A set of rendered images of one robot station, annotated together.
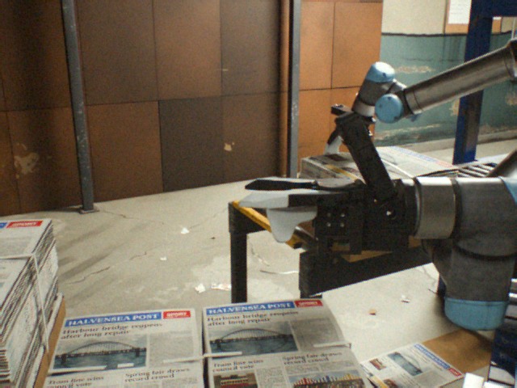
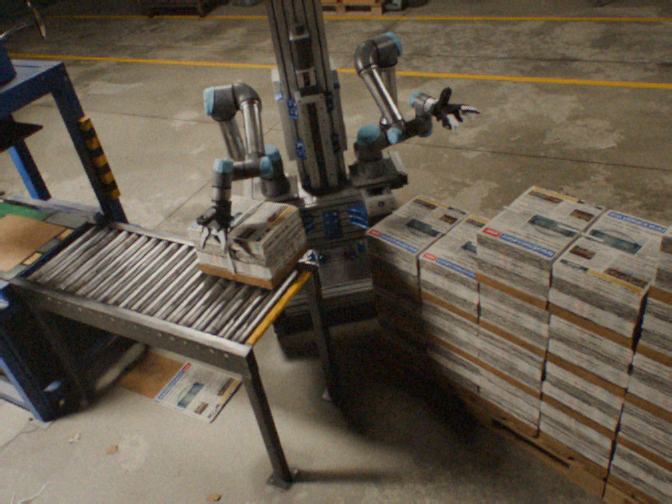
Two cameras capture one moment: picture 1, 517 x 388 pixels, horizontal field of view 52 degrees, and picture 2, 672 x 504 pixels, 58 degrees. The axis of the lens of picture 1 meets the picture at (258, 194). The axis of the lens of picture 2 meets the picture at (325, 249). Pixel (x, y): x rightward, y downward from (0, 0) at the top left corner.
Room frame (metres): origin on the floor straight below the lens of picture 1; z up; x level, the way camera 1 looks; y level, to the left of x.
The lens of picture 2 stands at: (2.28, 1.68, 2.36)
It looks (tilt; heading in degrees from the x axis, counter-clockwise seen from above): 36 degrees down; 242
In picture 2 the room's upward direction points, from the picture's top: 11 degrees counter-clockwise
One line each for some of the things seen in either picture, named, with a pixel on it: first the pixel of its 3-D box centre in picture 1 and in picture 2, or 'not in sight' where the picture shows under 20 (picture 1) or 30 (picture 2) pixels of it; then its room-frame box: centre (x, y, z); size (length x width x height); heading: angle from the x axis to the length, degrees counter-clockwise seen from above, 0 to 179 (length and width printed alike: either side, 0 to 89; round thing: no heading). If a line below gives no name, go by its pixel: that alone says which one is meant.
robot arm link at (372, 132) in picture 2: not in sight; (370, 141); (0.72, -0.55, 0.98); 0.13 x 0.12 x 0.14; 178
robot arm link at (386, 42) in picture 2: not in sight; (387, 92); (0.59, -0.55, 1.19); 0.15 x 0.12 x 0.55; 178
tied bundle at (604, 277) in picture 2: not in sight; (618, 275); (0.74, 0.81, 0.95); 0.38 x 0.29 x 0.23; 9
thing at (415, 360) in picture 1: (408, 370); (198, 389); (1.91, -0.64, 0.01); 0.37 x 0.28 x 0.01; 117
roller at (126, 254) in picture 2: not in sight; (114, 267); (2.02, -0.84, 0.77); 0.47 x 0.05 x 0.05; 27
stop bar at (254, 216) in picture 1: (262, 221); (280, 307); (1.61, -0.02, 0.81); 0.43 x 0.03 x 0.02; 27
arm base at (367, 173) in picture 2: not in sight; (371, 162); (0.73, -0.55, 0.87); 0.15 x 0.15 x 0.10
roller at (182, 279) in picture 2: not in sight; (178, 284); (1.84, -0.50, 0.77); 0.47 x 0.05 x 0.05; 27
